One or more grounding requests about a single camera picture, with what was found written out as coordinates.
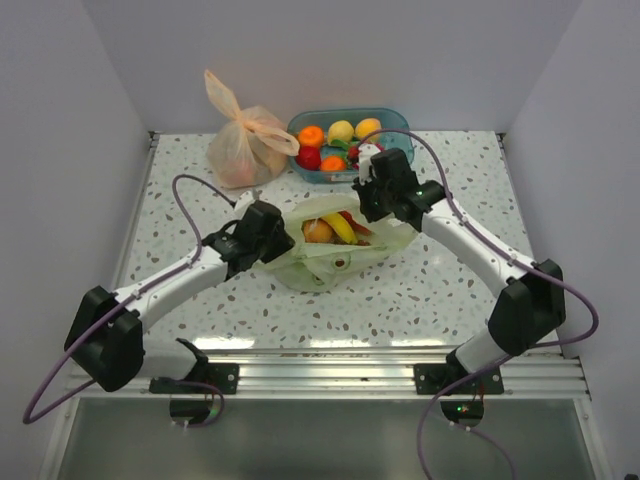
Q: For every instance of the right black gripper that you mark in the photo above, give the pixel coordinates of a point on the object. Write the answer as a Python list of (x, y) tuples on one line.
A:
[(370, 214)]

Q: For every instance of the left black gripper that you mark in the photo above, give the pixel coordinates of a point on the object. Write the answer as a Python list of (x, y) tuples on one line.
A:
[(283, 243)]

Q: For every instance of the peach fruit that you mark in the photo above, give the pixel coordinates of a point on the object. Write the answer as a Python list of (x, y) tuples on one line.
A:
[(317, 231)]

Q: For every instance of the green avocado print plastic bag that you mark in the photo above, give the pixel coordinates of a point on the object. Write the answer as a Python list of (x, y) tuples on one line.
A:
[(318, 267)]

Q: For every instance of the yellow banana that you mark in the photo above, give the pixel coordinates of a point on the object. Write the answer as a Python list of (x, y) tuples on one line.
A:
[(341, 227)]

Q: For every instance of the red grape bunch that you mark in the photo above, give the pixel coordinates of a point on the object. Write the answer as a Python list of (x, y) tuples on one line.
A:
[(357, 235)]

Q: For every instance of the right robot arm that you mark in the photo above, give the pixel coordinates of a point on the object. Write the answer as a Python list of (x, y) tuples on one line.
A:
[(529, 303)]

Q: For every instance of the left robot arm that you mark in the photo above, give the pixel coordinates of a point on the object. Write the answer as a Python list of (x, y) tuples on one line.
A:
[(107, 335)]

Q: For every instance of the pink dragon fruit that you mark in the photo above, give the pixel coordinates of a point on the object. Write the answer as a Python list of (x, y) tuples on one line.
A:
[(357, 152)]

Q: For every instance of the teal plastic fruit basin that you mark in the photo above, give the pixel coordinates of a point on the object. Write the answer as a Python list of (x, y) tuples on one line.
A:
[(390, 119)]

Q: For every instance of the orange knotted plastic bag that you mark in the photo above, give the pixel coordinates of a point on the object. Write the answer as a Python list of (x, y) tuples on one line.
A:
[(253, 147)]

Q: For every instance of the red watermelon slice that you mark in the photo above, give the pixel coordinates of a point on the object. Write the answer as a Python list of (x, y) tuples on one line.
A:
[(357, 227)]

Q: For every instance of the yellow orange mango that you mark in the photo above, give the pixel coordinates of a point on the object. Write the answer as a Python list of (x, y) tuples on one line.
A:
[(366, 127)]

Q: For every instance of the orange tangerine lower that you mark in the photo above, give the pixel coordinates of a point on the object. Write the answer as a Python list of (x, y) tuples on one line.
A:
[(333, 163)]

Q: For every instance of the orange tangerine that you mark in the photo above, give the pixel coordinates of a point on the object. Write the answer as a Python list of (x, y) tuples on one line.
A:
[(311, 136), (333, 163)]

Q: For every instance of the yellow lemon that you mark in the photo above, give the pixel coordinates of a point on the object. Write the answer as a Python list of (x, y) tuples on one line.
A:
[(340, 131)]

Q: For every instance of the red apple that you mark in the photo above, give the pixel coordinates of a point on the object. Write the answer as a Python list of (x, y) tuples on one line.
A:
[(309, 158)]

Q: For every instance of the orange tangerine upper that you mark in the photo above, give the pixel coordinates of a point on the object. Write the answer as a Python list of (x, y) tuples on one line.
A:
[(311, 136)]

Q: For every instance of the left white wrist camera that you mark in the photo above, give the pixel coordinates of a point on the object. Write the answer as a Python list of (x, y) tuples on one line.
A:
[(244, 201)]

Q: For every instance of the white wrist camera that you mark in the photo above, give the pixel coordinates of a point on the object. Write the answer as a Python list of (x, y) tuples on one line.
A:
[(363, 167), (244, 201)]

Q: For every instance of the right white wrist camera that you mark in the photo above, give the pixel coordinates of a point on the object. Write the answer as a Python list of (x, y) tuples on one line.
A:
[(363, 167)]

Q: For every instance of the aluminium mounting rail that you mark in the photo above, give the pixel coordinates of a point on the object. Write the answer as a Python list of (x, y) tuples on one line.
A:
[(386, 373)]

